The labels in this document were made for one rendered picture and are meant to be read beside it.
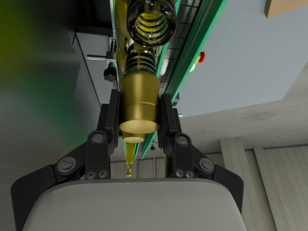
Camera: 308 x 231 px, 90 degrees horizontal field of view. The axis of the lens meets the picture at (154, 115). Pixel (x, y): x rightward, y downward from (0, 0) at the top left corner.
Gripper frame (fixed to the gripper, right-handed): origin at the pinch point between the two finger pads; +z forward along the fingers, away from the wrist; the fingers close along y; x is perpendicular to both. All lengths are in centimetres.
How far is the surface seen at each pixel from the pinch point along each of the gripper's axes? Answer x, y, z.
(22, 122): -5.0, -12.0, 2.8
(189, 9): 0.4, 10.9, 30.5
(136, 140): -10.6, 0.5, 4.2
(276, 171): -474, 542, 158
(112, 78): -11.8, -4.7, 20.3
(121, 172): -821, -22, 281
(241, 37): -9, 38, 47
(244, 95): -44, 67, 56
